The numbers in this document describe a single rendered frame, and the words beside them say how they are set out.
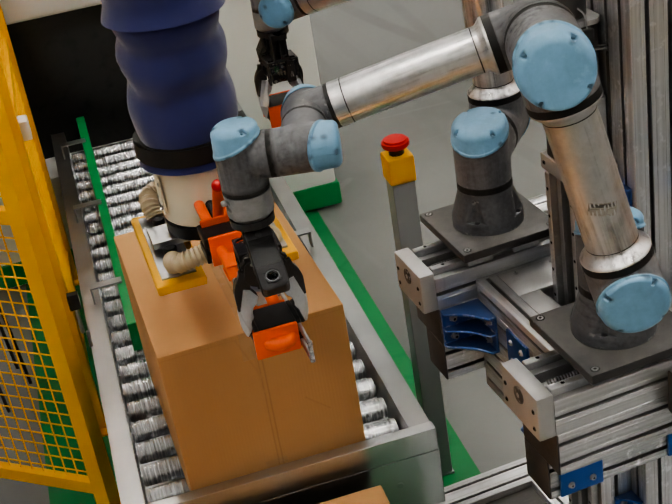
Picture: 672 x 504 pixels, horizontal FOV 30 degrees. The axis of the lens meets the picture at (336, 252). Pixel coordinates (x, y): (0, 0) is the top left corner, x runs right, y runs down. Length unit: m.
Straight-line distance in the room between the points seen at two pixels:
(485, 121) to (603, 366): 0.63
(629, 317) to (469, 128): 0.67
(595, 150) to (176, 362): 1.05
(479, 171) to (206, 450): 0.82
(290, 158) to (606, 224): 0.50
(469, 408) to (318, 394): 1.21
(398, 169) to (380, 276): 1.53
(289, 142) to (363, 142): 3.79
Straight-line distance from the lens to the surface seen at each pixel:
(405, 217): 3.14
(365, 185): 5.25
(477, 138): 2.51
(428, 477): 2.84
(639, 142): 2.30
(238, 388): 2.63
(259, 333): 1.99
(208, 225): 2.36
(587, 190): 1.93
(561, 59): 1.81
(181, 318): 2.66
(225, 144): 1.87
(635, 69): 2.24
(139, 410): 3.15
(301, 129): 1.88
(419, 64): 1.96
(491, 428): 3.75
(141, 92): 2.41
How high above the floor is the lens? 2.29
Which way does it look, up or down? 29 degrees down
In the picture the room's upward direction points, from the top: 10 degrees counter-clockwise
